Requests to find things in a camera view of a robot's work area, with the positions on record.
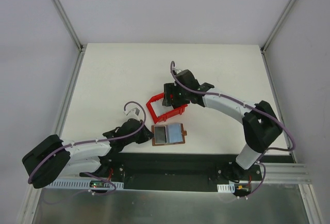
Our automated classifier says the red plastic card tray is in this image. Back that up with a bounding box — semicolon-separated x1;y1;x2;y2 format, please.
146;93;188;124

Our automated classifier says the dark credit card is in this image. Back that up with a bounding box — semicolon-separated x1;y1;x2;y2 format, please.
154;126;167;144

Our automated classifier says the brown leather card holder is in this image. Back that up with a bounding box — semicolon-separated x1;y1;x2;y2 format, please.
152;123;187;147

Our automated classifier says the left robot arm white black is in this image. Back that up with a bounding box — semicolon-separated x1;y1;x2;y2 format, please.
22;118;154;189

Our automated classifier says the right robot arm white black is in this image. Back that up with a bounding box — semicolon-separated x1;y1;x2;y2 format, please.
162;70;283;182

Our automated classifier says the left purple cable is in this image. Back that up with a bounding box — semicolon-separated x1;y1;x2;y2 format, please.
27;101;147;204

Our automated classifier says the purple cable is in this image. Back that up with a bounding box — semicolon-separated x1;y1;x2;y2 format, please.
27;101;147;204
169;60;296;203

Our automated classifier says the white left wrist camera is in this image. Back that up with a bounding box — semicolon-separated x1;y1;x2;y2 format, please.
124;107;140;121

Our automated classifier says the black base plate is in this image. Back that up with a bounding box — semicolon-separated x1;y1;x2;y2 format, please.
79;152;296;191

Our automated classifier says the left aluminium table rail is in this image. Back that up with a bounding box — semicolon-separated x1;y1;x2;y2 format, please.
52;46;86;137

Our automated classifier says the left white cable duct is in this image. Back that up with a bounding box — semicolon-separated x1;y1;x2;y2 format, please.
45;179;124;190

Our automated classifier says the white cable duct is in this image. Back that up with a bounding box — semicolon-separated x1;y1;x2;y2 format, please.
217;183;235;194
45;179;124;190

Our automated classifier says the left aluminium frame post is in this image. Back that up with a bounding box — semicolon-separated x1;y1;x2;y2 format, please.
51;0;84;52

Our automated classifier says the aluminium frame post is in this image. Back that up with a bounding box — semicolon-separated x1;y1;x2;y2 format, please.
260;0;298;54
51;0;84;52

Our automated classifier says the right aluminium frame post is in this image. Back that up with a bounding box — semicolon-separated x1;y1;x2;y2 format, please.
260;0;298;54

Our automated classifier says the right white cable duct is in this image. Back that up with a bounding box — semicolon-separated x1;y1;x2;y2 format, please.
217;183;235;194

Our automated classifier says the aluminium front rail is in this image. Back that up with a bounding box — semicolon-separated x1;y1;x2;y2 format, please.
264;163;311;184

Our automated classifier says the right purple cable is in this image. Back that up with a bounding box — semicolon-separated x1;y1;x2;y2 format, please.
169;60;296;203

